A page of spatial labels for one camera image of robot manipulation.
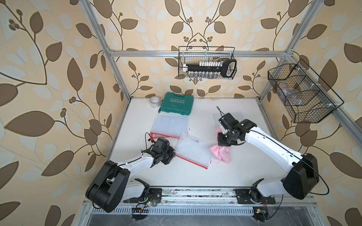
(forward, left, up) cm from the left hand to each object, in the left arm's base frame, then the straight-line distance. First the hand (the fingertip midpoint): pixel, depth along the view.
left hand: (175, 150), depth 88 cm
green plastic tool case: (+39, +1, +2) cm, 39 cm away
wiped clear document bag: (+30, -48, -2) cm, 57 cm away
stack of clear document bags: (+19, +6, -1) cm, 20 cm away
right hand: (0, -26, +10) cm, 28 cm away
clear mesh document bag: (+2, -12, -2) cm, 13 cm away
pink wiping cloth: (-6, -27, +10) cm, 29 cm away
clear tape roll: (+45, +20, -2) cm, 49 cm away
